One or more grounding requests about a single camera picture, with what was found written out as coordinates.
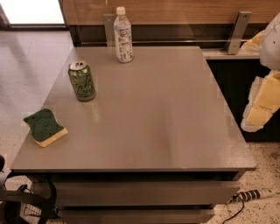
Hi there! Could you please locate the black power cable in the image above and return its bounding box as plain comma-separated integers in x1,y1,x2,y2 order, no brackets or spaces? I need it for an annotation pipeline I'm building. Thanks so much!
221,195,245,224

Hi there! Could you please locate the green and yellow sponge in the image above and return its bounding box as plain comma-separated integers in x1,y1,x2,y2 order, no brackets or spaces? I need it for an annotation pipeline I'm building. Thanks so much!
24,108,68,148

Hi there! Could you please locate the green soda can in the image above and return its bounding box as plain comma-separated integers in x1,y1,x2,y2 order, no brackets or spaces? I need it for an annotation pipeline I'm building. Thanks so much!
68,60,96,102

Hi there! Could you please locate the metal wall bracket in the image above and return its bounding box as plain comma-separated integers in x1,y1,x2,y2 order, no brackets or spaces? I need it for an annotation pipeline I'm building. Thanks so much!
103,14,115,47
225,10,252,55

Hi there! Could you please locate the clear plastic water bottle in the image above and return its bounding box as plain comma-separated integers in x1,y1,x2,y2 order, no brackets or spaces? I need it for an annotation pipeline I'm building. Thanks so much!
114,6,133,63

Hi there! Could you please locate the black chair frame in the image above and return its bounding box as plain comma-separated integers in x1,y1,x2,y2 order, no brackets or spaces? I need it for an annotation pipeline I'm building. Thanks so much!
0,155,57,224

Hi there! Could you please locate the left metal wall bracket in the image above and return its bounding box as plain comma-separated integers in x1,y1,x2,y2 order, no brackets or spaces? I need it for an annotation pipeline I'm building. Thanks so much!
103,14,115,47

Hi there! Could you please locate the right metal wall bracket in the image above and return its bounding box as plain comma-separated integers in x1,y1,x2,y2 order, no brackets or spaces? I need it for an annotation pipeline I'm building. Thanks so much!
225,10,252,55

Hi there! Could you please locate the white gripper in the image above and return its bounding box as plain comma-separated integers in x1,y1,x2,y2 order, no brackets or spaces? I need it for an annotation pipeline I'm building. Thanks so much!
241,12,280,132

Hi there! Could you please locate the grey table with drawers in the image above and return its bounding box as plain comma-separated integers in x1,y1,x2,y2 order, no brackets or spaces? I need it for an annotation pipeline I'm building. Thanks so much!
11,47,256,224

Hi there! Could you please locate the white power strip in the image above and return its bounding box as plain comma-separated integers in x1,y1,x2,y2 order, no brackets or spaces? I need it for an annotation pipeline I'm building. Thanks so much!
228,188,277,204

